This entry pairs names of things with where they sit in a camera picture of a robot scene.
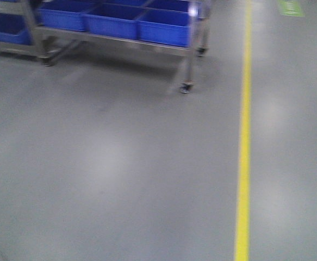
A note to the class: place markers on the blue bin on cart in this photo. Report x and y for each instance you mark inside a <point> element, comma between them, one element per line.
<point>165,27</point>
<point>118,21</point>
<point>65,15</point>

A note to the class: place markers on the yellow floor tape line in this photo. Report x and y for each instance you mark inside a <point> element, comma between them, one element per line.
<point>242,218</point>

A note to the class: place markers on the steel cart with wheels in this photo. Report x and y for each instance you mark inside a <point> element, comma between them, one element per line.
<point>49,43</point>

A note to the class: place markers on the blue bin under table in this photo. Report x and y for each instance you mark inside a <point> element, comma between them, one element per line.
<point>13,30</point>

